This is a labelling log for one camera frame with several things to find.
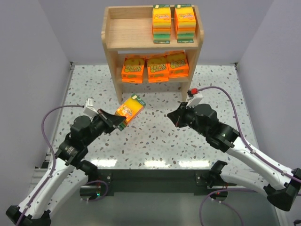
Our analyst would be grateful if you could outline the Sponge Daddy sponge pack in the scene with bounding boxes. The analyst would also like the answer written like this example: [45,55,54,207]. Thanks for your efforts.
[115,94,146,131]
[152,4,171,44]
[174,4,196,43]

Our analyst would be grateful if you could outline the orange Scrub Daddy box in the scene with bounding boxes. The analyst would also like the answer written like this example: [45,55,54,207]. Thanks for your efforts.
[121,54,145,83]
[146,54,169,83]
[165,50,189,79]

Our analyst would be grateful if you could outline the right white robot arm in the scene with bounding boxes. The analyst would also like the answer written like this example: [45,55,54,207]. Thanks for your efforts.
[167,102,301,211]

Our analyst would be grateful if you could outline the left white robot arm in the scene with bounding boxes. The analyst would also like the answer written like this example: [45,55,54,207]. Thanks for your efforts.
[6,109,126,226]

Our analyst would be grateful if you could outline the wooden two-tier shelf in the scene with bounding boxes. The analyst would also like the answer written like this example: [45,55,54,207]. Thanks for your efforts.
[101,5,204,103]

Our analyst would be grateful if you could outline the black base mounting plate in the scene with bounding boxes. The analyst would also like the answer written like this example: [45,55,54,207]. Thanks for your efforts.
[88,169,228,196]

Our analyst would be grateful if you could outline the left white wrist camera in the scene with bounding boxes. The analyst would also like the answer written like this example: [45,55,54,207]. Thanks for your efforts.
[83,98,97,118]

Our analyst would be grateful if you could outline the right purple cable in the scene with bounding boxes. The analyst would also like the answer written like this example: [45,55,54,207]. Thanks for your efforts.
[188,86,301,226]

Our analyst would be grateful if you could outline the purple cable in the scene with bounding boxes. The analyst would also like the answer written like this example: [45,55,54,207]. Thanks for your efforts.
[15,105,109,226]
[188,86,301,226]

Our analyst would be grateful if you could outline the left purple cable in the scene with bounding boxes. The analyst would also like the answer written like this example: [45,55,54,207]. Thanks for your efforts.
[15,105,109,226]

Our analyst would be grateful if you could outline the aluminium frame rail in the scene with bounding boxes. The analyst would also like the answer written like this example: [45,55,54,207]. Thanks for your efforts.
[30,167,49,190]

